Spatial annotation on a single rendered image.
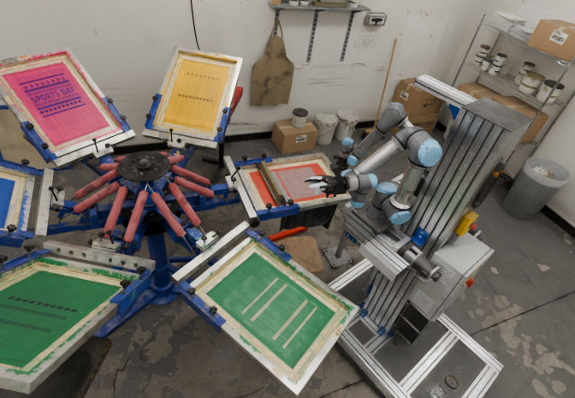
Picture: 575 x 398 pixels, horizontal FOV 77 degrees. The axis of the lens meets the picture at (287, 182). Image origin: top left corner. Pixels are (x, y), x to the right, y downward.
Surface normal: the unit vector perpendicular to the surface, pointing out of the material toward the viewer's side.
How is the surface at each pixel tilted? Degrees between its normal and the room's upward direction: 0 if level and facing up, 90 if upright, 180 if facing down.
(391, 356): 0
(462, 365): 0
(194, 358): 0
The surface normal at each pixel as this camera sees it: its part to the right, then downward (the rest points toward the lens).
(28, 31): 0.37, 0.63
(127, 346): 0.13, -0.76
